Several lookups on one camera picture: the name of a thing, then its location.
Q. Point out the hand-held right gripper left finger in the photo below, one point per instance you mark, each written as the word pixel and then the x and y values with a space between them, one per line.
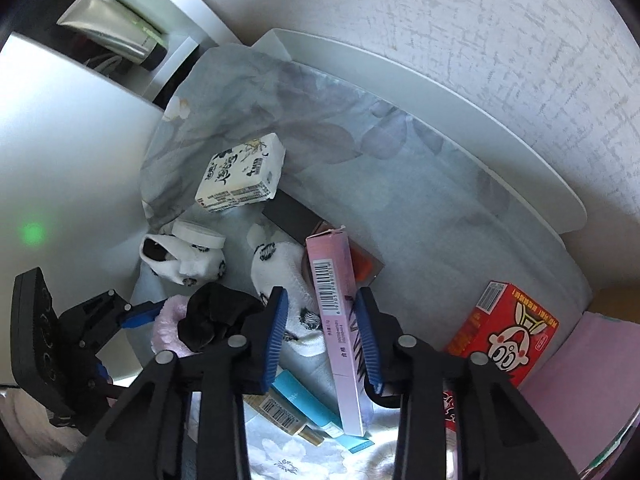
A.
pixel 276 342

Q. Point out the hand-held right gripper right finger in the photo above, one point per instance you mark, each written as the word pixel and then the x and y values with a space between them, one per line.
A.
pixel 366 345

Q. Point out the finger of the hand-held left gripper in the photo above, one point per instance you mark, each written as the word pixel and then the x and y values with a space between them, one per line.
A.
pixel 142 316
pixel 101 371

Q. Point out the pink fluffy scrunchie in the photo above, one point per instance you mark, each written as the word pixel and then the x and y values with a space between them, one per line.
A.
pixel 167 325

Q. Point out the long pink cosmetic box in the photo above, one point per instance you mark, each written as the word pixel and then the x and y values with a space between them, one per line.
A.
pixel 334 320

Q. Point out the white sock with black print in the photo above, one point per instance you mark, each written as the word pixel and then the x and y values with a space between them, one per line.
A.
pixel 282 272
pixel 182 262

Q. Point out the black cloth scrunchie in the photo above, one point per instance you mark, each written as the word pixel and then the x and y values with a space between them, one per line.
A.
pixel 212 320

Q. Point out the cardboard box with pink paper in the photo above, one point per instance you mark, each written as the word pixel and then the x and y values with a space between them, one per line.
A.
pixel 575 365

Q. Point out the light blue tube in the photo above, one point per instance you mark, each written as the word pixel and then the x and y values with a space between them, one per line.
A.
pixel 310 400

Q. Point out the gold tube with barcode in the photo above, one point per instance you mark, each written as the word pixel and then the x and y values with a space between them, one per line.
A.
pixel 285 412

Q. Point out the orange and black box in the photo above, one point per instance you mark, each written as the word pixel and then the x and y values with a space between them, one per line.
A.
pixel 365 260

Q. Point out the red snack packet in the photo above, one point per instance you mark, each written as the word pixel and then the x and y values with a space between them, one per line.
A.
pixel 451 405

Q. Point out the dark flat box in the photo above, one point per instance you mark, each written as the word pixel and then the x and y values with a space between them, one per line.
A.
pixel 295 215

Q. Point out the red snack box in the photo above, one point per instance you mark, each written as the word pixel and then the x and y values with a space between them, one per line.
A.
pixel 502 337

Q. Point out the pale blue floral bedsheet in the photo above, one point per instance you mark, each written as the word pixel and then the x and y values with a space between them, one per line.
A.
pixel 400 185

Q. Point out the white cabinet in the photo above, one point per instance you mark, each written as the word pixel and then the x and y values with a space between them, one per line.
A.
pixel 75 160

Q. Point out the white tissue pack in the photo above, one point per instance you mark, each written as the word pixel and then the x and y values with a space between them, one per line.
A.
pixel 241 175

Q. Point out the silver cosmetic tube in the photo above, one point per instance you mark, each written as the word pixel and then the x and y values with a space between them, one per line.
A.
pixel 134 16
pixel 107 22

